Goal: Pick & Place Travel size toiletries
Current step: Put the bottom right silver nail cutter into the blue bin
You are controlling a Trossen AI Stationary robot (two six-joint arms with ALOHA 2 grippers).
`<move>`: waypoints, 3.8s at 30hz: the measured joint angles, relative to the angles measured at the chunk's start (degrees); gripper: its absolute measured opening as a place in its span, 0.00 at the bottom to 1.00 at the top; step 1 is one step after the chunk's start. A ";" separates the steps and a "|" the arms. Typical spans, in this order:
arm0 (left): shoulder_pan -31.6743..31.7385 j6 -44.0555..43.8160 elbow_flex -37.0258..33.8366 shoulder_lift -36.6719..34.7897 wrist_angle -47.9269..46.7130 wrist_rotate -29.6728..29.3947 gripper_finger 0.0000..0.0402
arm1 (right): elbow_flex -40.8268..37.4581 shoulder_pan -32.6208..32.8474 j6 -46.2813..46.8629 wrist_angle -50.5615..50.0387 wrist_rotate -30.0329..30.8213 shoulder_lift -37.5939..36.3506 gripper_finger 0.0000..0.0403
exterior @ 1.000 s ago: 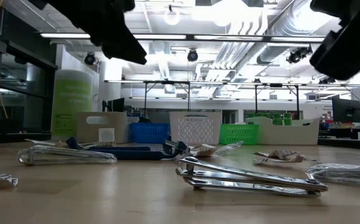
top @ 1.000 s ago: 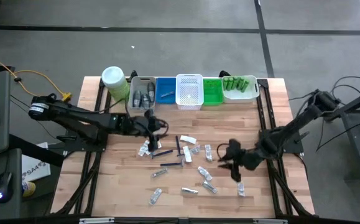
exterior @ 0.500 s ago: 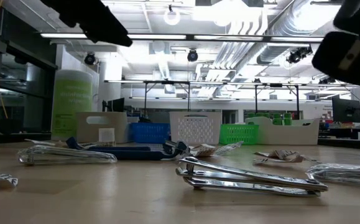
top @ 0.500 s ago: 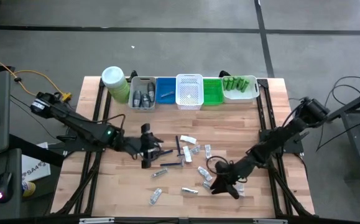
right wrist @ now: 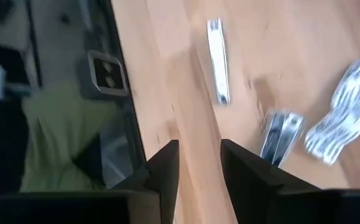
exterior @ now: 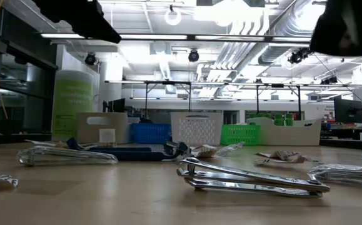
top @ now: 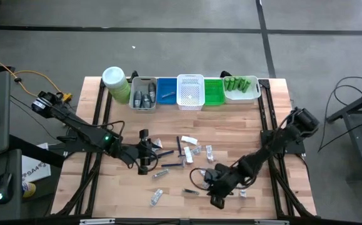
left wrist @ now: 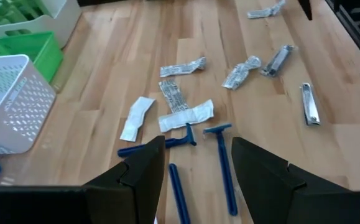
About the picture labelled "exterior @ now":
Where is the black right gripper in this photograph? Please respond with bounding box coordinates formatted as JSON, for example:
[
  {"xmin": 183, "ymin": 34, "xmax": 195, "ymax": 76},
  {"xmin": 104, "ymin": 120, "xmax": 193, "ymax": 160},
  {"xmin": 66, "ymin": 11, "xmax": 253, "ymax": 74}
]
[{"xmin": 310, "ymin": 0, "xmax": 362, "ymax": 57}]

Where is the bare metal nail clipper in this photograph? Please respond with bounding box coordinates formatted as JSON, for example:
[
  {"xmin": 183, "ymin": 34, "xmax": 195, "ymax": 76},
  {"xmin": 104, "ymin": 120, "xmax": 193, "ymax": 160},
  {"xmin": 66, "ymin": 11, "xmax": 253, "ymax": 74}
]
[{"xmin": 176, "ymin": 157, "xmax": 330, "ymax": 199}]

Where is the black ceiling spotlight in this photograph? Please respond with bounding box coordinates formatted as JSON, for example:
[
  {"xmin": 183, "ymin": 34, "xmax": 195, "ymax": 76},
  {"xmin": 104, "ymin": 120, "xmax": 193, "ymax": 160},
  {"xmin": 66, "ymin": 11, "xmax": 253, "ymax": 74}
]
[
  {"xmin": 188, "ymin": 49, "xmax": 200, "ymax": 63},
  {"xmin": 84, "ymin": 52, "xmax": 98, "ymax": 66}
]

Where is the green disinfecting wipes canister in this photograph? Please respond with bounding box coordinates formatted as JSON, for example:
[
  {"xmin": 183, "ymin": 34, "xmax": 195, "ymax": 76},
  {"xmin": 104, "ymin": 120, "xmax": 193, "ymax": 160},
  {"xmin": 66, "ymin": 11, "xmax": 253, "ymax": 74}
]
[{"xmin": 51, "ymin": 69, "xmax": 94, "ymax": 142}]

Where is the black computer monitor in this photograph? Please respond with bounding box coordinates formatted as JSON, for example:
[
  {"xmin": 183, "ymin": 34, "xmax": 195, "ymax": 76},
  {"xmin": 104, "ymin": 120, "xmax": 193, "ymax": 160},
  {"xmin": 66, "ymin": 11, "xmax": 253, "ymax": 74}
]
[
  {"xmin": 333, "ymin": 97, "xmax": 362, "ymax": 124},
  {"xmin": 102, "ymin": 97, "xmax": 126, "ymax": 114}
]

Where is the black overhead light bar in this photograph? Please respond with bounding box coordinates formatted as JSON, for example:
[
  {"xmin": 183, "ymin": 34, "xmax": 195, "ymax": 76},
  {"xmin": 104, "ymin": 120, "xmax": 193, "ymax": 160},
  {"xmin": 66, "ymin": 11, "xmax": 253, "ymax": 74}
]
[{"xmin": 39, "ymin": 32, "xmax": 313, "ymax": 43}]

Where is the blue plastic basket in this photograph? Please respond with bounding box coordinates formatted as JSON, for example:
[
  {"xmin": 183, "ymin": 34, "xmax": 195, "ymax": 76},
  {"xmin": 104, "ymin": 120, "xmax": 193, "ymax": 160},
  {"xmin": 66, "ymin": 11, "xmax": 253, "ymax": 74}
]
[{"xmin": 130, "ymin": 122, "xmax": 172, "ymax": 145}]

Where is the green plastic basket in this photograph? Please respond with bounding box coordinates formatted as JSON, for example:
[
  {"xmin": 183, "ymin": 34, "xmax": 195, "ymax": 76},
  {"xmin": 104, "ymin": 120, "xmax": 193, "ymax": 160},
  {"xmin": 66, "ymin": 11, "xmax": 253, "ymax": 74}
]
[{"xmin": 220, "ymin": 124, "xmax": 261, "ymax": 146}]

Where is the white perforated plastic basket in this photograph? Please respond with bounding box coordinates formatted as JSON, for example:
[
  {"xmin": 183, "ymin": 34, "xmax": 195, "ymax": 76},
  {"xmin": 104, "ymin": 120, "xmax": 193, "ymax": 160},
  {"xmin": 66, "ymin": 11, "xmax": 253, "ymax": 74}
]
[{"xmin": 170, "ymin": 111, "xmax": 224, "ymax": 146}]

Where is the black ceiling camera cluster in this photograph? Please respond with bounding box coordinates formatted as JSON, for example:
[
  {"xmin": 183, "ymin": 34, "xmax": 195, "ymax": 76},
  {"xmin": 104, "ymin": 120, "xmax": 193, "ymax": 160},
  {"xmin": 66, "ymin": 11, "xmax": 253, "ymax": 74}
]
[{"xmin": 288, "ymin": 46, "xmax": 314, "ymax": 65}]

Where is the white ring light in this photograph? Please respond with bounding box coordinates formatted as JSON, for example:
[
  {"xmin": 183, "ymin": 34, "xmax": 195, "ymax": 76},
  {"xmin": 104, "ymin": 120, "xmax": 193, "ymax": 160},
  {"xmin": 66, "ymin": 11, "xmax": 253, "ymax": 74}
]
[{"xmin": 164, "ymin": 7, "xmax": 182, "ymax": 26}]

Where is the small white handled bin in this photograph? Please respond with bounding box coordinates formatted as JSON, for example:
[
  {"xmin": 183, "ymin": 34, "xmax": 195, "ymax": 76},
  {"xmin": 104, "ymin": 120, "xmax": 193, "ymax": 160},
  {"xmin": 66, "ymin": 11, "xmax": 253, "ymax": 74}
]
[{"xmin": 76, "ymin": 112, "xmax": 130, "ymax": 145}]

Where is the black background desk frame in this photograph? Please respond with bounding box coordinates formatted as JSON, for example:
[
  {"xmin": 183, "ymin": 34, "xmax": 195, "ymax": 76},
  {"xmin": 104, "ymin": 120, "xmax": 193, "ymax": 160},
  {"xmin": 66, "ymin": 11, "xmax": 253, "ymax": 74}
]
[{"xmin": 144, "ymin": 80, "xmax": 302, "ymax": 121}]

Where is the wide white handled bin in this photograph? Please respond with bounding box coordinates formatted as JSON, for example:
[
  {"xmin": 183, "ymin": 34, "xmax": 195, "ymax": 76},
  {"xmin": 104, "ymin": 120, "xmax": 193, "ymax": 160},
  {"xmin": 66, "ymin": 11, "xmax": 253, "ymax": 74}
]
[{"xmin": 246, "ymin": 116, "xmax": 323, "ymax": 146}]

